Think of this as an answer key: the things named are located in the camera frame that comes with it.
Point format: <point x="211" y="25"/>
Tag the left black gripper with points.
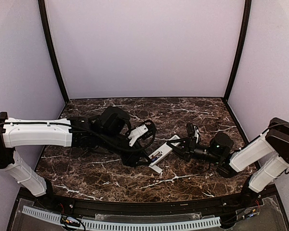
<point x="134" y="157"/>

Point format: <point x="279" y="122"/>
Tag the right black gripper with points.
<point x="187" y="147"/>

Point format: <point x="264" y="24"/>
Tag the white battery cover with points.
<point x="156" y="169"/>

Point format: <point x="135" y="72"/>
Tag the white remote control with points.
<point x="162" y="151"/>

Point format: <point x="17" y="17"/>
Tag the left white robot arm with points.
<point x="72" y="132"/>

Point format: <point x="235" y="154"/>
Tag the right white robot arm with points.
<point x="273" y="141"/>

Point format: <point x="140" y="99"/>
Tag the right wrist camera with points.
<point x="193" y="132"/>

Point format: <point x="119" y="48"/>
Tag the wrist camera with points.
<point x="143" y="131"/>
<point x="193" y="132"/>

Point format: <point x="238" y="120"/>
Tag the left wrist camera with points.
<point x="143" y="131"/>

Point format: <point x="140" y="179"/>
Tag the black front table rail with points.
<point x="80" y="207"/>

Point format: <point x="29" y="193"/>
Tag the white slotted cable duct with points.
<point x="94" y="225"/>

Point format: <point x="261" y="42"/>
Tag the right black frame post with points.
<point x="239" y="49"/>

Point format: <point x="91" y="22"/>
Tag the black frame post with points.
<point x="51" y="49"/>
<point x="239" y="49"/>

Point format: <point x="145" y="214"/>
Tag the left black frame post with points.
<point x="51" y="49"/>

